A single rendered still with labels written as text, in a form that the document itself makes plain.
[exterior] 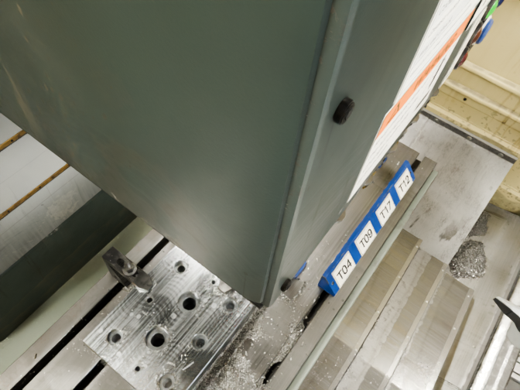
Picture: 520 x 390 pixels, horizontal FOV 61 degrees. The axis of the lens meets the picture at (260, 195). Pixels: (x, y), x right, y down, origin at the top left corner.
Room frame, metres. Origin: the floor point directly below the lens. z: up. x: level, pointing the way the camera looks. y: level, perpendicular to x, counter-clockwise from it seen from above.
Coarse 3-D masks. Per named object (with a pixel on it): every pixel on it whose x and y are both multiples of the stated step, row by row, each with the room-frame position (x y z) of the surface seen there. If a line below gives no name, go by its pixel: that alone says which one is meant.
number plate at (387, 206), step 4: (388, 196) 0.69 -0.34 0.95; (384, 200) 0.67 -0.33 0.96; (388, 200) 0.68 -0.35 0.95; (384, 204) 0.67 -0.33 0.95; (388, 204) 0.68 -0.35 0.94; (392, 204) 0.68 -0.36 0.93; (380, 208) 0.65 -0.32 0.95; (384, 208) 0.66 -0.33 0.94; (388, 208) 0.67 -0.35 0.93; (392, 208) 0.68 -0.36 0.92; (376, 212) 0.63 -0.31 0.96; (380, 212) 0.64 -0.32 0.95; (384, 212) 0.65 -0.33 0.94; (388, 212) 0.66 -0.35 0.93; (380, 216) 0.63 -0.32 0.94; (384, 216) 0.64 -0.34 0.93; (388, 216) 0.65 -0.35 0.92; (380, 220) 0.63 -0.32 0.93; (384, 220) 0.63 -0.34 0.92
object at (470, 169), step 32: (416, 128) 1.07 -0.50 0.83; (448, 128) 1.07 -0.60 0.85; (448, 160) 0.97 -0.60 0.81; (480, 160) 0.97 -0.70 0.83; (512, 160) 0.96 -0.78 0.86; (448, 192) 0.87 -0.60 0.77; (480, 192) 0.87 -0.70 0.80; (416, 224) 0.77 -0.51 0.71; (448, 224) 0.77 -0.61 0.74; (448, 256) 0.67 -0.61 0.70
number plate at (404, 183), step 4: (404, 172) 0.78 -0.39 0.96; (408, 172) 0.79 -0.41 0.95; (400, 176) 0.76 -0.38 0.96; (404, 176) 0.77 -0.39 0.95; (408, 176) 0.78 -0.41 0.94; (400, 180) 0.75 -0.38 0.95; (404, 180) 0.76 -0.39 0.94; (408, 180) 0.77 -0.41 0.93; (396, 184) 0.73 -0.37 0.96; (400, 184) 0.74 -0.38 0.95; (404, 184) 0.75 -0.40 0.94; (408, 184) 0.76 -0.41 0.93; (396, 188) 0.73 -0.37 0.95; (400, 188) 0.74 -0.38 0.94; (404, 188) 0.74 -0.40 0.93; (408, 188) 0.75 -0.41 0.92; (400, 192) 0.73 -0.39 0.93; (404, 192) 0.74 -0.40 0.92; (400, 196) 0.72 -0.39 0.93
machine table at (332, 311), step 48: (144, 240) 0.49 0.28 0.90; (336, 240) 0.57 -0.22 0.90; (384, 240) 0.59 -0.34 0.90; (96, 288) 0.35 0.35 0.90; (48, 336) 0.23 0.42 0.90; (288, 336) 0.30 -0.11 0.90; (0, 384) 0.12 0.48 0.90; (48, 384) 0.13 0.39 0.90; (96, 384) 0.15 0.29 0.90; (240, 384) 0.18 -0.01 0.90; (288, 384) 0.20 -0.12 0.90
